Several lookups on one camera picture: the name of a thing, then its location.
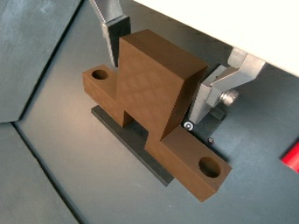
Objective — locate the black angle fixture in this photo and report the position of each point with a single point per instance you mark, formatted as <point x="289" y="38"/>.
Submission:
<point x="177" y="157"/>

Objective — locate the red cylindrical peg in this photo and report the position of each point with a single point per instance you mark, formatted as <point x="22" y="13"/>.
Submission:
<point x="291" y="158"/>

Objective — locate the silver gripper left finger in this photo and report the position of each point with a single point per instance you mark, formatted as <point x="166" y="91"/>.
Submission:
<point x="115" y="24"/>

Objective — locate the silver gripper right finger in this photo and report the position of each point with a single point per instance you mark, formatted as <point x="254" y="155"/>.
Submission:
<point x="218" y="87"/>

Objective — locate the brown T-shaped block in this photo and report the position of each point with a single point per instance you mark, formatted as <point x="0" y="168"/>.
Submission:
<point x="150" y="90"/>

